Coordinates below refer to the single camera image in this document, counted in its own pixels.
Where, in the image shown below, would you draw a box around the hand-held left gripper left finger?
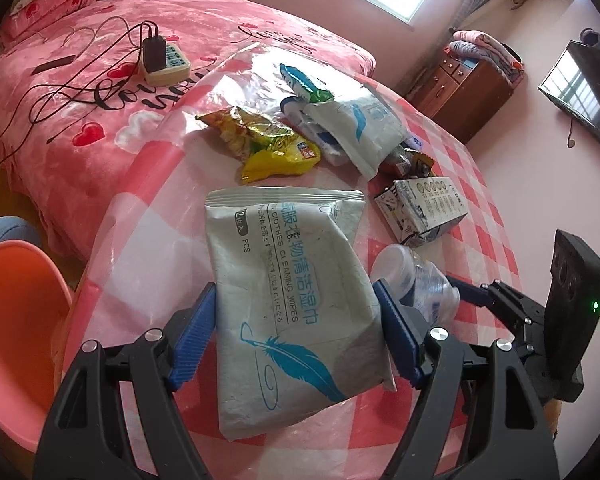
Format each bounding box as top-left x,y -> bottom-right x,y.
32,282 -> 219,480

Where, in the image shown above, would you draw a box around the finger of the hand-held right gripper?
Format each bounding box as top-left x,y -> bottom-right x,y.
446,276 -> 488,308
482,280 -> 548,343

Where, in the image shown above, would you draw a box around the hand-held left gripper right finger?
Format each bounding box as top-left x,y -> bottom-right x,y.
371,280 -> 561,480

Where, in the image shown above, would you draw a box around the crushed clear plastic bottle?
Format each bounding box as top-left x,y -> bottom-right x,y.
369,244 -> 461,336

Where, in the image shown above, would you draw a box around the white wet wipes packet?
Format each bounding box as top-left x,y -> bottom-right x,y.
300,91 -> 410,181
204,187 -> 398,442

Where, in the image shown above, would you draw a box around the red snack packet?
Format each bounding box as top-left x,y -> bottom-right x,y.
380,137 -> 437,181

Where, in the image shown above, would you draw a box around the white milk carton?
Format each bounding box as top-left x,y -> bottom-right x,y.
374,176 -> 470,248

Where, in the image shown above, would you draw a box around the pink checked tablecloth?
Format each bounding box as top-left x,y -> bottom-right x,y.
62,42 -> 561,480

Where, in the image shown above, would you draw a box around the purple orange snack packet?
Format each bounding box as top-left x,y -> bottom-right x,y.
280,97 -> 348,167

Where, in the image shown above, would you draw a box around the yellow snack bag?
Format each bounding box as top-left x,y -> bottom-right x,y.
195,106 -> 322,184

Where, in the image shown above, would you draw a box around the brown wooden cabinet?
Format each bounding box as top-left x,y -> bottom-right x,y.
405,47 -> 516,145

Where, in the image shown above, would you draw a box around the black flat television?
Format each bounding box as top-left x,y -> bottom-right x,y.
537,40 -> 600,163

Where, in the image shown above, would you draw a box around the blue denim cloth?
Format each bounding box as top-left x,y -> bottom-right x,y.
0,216 -> 43,257

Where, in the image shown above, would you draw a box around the folded blankets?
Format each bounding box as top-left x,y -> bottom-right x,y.
447,30 -> 526,86

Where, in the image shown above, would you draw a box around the bed with pink cover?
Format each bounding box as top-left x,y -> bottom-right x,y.
0,0 -> 376,261

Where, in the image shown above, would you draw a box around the blue green snack packet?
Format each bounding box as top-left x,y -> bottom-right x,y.
279,62 -> 335,103

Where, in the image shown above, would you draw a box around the beige power strip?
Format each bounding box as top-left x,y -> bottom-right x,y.
142,42 -> 192,86

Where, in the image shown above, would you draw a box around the black charger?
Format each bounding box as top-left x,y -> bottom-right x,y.
141,35 -> 167,73

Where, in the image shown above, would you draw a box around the black phone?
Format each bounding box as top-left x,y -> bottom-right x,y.
32,54 -> 76,75

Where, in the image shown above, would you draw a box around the pink pillow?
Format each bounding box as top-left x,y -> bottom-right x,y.
5,0 -> 98,38

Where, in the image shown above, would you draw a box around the black cable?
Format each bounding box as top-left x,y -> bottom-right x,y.
0,15 -> 161,171

